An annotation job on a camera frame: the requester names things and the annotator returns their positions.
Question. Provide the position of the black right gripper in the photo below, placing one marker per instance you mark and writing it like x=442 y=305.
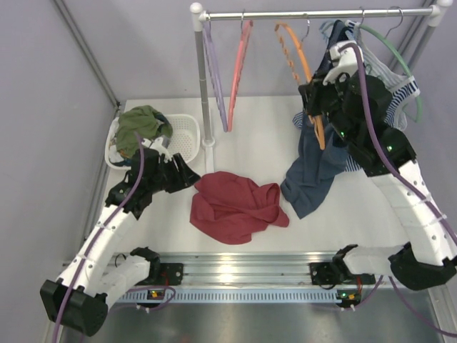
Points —
x=312 y=91

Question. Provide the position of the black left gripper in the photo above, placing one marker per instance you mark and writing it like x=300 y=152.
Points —
x=171 y=171

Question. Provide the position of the orange hanger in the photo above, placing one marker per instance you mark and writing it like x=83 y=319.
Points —
x=315 y=121

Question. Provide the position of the red tank top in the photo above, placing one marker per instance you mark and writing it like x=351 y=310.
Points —
x=231 y=209

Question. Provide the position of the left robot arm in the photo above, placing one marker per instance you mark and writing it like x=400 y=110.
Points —
x=82 y=295

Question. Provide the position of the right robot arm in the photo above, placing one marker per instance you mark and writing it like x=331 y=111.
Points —
x=356 y=107

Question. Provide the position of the blue white striped tank top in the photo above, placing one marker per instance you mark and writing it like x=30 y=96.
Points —
x=400 y=93

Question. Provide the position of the dark blue tank top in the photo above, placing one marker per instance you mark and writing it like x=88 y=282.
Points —
x=309 y=178

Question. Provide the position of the light blue hanger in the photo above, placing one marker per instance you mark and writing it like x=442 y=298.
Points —
x=352 y=29

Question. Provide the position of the green hanger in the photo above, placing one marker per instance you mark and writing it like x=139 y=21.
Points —
x=403 y=60

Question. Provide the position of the pink hanger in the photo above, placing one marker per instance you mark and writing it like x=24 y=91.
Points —
x=246 y=28

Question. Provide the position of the purple hanger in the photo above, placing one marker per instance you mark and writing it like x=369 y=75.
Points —
x=213 y=68

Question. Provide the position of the white perforated laundry basket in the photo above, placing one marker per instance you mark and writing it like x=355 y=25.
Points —
x=185 y=140

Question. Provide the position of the white rack base foot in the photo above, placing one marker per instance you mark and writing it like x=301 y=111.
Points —
x=208 y=147

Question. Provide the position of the green garment in basket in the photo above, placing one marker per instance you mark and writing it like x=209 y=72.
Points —
x=147 y=122

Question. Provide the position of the silver clothes rack rod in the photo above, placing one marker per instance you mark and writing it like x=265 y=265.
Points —
x=327 y=14

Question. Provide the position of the right rack upright pole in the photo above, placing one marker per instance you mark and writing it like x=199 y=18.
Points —
x=421 y=30

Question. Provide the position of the rack upright pole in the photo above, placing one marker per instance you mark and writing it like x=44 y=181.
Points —
x=421 y=30
x=196 y=11

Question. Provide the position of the left rack upright pole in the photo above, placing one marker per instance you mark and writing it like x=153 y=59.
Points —
x=196 y=11

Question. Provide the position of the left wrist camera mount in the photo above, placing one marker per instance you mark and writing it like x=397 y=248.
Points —
x=157 y=144

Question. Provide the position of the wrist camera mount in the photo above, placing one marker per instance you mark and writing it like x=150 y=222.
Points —
x=157 y=144
x=343 y=61

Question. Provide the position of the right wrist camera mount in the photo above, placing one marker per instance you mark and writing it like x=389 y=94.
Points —
x=343 y=61

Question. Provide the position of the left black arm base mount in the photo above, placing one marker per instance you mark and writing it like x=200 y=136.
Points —
x=169 y=274

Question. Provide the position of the aluminium table edge rail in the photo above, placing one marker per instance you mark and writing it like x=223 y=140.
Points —
x=239 y=270

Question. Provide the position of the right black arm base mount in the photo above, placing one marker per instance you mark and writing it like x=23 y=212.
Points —
x=323 y=275

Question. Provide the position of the light blue slotted cable duct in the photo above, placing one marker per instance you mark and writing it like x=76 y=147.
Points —
x=244 y=296

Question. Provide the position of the grey corner wall frame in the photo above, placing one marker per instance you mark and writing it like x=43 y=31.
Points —
x=86 y=50

